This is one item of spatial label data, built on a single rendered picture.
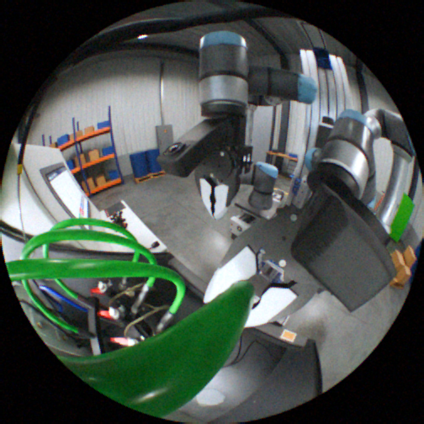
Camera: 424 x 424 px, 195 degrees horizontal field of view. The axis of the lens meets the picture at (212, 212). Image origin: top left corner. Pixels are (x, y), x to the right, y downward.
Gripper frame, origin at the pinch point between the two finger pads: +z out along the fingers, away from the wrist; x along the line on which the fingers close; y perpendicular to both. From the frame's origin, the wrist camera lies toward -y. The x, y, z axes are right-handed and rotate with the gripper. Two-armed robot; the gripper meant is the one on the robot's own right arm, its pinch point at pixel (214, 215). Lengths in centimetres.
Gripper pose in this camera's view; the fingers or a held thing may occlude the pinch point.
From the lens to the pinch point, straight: 25.6
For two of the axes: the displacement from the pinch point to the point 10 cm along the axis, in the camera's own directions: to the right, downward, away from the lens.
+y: 6.3, -4.5, 6.4
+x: -7.8, -3.6, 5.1
